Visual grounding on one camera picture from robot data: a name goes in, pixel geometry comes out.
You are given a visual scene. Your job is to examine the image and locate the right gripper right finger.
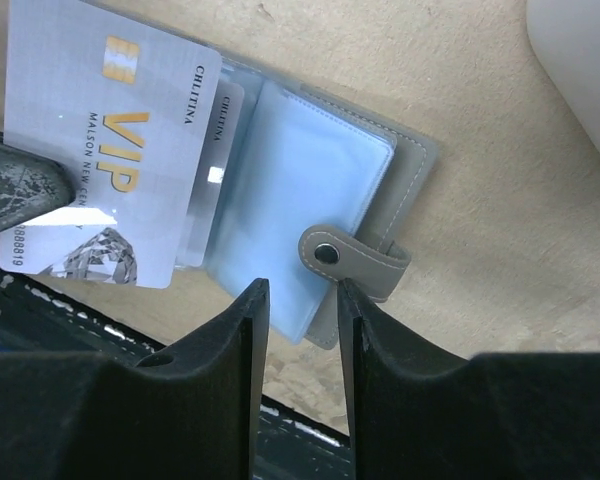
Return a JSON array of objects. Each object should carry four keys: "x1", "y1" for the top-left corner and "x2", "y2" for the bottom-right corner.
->
[{"x1": 337, "y1": 280, "x2": 600, "y2": 479}]

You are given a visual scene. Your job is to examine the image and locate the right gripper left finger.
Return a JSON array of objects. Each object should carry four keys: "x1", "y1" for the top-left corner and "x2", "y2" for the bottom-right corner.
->
[{"x1": 0, "y1": 279, "x2": 269, "y2": 479}]

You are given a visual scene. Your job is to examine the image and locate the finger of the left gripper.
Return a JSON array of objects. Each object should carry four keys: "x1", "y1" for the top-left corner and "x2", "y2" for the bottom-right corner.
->
[{"x1": 0, "y1": 132, "x2": 75, "y2": 232}]

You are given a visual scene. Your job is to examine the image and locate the white VIP card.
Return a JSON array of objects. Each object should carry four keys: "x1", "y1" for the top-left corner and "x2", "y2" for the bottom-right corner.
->
[
  {"x1": 176, "y1": 80, "x2": 244, "y2": 268},
  {"x1": 0, "y1": 1, "x2": 222, "y2": 288}
]

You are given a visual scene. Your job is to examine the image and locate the grey card holder wallet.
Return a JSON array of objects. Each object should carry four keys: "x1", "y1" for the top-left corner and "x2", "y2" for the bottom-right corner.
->
[{"x1": 177, "y1": 49, "x2": 438, "y2": 350}]

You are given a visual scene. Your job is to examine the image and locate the white oblong plastic tray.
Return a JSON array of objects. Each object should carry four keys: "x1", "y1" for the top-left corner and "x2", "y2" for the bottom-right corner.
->
[{"x1": 526, "y1": 0, "x2": 600, "y2": 153}]

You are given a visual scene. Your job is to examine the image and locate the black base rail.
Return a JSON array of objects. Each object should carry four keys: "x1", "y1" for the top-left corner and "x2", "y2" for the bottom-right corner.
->
[{"x1": 0, "y1": 268, "x2": 354, "y2": 479}]

